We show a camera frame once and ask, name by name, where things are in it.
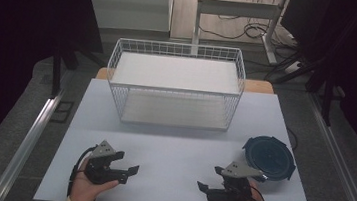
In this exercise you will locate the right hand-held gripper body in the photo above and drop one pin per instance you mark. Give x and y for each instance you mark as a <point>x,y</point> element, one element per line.
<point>228,194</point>

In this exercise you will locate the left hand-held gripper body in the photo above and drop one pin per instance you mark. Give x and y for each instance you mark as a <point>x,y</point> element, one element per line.
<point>100,169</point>

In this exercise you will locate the dark blue round lid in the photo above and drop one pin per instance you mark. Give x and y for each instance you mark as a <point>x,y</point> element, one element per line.
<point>269,158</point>

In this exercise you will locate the person's left hand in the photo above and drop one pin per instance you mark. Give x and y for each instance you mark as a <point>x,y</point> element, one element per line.
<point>81,189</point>

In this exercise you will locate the black metal stand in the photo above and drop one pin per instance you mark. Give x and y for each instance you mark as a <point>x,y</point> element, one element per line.
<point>58,68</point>
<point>327,96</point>

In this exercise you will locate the white power strip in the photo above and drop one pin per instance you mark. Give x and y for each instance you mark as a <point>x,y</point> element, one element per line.
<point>293,67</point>

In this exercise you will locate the white cabinet panel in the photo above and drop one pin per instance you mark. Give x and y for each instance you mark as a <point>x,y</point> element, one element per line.
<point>126,4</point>

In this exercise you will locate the white metal desk frame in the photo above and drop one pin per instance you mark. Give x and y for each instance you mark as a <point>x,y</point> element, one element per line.
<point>239,9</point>

